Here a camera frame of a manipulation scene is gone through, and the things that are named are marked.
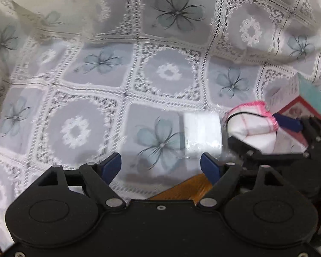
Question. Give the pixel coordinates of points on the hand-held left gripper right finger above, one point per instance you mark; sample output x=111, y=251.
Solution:
x=210, y=167

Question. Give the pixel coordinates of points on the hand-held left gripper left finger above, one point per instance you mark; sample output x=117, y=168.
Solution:
x=111, y=166

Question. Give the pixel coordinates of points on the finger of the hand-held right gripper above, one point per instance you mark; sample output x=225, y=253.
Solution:
x=236, y=144
x=286, y=122

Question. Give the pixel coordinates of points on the pink and white cloth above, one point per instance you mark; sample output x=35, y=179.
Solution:
x=251, y=128

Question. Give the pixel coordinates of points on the white tissue packet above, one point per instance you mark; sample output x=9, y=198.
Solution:
x=202, y=136

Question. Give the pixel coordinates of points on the red and teal tea box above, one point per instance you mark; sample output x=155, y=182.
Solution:
x=313, y=96

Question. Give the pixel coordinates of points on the white lace floral cloth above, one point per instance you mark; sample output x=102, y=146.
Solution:
x=96, y=112

